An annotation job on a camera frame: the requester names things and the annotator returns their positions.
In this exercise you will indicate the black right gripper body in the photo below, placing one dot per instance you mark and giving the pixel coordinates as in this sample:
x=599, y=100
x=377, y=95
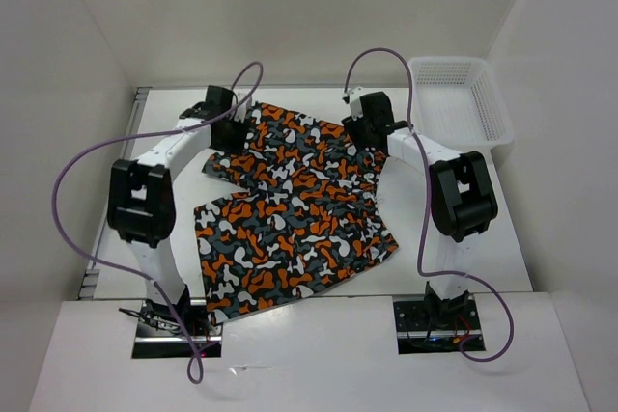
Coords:
x=359, y=131

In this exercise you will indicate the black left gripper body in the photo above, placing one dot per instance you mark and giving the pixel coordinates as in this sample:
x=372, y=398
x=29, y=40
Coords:
x=234, y=137

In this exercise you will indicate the orange camouflage shorts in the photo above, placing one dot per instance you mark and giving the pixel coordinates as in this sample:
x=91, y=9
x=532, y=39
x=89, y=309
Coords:
x=304, y=217

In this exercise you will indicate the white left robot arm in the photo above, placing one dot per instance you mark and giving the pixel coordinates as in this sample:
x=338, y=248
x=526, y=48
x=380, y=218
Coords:
x=141, y=204

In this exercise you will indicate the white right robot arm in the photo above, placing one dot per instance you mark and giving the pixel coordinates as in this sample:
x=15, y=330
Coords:
x=461, y=202

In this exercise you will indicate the white plastic basket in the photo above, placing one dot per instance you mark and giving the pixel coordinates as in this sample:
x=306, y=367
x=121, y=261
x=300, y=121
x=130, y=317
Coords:
x=457, y=103

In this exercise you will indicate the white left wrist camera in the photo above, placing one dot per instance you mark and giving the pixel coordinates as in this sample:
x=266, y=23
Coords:
x=242, y=106

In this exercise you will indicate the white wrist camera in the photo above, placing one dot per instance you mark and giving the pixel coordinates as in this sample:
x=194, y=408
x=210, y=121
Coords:
x=352, y=98
x=242, y=106

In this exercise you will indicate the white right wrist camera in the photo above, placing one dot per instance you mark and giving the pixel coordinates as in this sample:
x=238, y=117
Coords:
x=352, y=98

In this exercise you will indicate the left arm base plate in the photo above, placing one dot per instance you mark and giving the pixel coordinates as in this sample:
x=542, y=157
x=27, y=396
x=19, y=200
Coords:
x=159, y=336

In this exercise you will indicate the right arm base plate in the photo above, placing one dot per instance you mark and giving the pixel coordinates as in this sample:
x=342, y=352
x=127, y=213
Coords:
x=416, y=333

